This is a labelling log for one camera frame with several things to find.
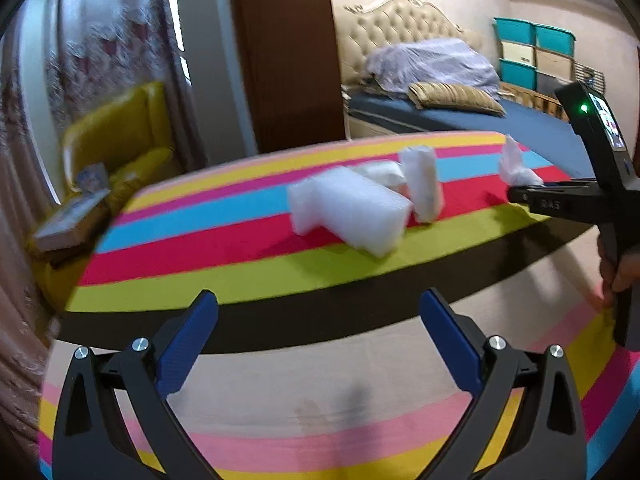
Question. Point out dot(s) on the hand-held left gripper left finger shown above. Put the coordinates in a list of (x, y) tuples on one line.
[(185, 350)]

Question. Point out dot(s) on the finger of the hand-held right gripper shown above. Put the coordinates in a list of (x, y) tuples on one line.
[(550, 202)]

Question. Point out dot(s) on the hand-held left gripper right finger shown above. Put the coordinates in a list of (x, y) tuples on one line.
[(455, 345)]

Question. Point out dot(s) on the white tissue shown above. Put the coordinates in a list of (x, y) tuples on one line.
[(515, 165)]

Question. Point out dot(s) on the person's right hand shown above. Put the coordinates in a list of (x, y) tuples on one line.
[(622, 277)]

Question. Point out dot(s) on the blue bed sheet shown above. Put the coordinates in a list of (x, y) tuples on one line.
[(540, 130)]

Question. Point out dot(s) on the colourful striped tablecloth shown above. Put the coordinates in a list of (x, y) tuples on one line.
[(250, 270)]

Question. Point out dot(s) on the stack of storage boxes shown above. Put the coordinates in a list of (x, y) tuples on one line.
[(530, 50)]

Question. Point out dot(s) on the white foam roll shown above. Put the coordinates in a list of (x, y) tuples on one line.
[(422, 185)]

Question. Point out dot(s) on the gold striped pillow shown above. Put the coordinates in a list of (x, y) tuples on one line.
[(455, 97)]

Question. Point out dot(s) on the white foam block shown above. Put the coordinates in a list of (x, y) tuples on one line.
[(350, 210)]

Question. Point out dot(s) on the books on armchair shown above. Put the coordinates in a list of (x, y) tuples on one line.
[(70, 222)]

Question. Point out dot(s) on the white plastic wrapper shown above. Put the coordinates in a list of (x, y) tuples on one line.
[(380, 172)]

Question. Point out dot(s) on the grey striped quilt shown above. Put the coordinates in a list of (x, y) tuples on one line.
[(435, 60)]

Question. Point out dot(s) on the small blue printed box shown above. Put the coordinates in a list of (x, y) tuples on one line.
[(92, 177)]

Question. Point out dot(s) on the beige tufted headboard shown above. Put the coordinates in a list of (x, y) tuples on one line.
[(400, 25)]

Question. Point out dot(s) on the yellow armchair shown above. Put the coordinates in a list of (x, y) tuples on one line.
[(115, 125)]

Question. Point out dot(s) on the brown wooden wardrobe panel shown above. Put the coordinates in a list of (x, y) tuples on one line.
[(285, 60)]

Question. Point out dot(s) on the lace curtain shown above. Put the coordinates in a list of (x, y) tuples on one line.
[(100, 35)]

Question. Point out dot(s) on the wooden bed rail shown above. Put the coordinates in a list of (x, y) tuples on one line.
[(540, 100)]

